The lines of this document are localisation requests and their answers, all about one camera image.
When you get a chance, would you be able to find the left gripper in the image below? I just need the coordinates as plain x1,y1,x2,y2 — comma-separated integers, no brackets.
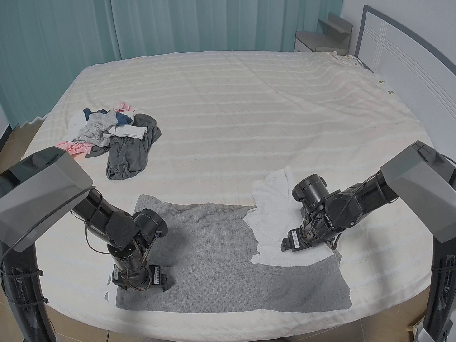
110,242,174,292

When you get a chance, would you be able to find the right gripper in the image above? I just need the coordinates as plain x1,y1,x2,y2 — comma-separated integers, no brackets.
282,222,337,253

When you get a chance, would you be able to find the grey and white sweater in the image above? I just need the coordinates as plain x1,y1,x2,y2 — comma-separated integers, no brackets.
104,166,352,313

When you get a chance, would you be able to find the pile of clothes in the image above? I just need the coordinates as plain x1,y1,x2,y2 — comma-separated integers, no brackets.
68,107,148,148

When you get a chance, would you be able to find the dark grey garment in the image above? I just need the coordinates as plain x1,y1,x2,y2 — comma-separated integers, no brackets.
85,113,162,181

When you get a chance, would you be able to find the wooden framed white panel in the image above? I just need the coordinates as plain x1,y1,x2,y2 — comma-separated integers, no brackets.
406,323,428,342

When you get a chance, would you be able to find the bed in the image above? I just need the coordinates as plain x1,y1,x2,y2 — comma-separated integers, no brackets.
19,5,456,334

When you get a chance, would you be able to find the grey bedside table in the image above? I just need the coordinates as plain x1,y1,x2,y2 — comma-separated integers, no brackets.
294,12,353,54

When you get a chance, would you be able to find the blue-green curtain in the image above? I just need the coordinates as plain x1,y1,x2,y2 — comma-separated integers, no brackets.
107,0,346,60
0,0,122,129

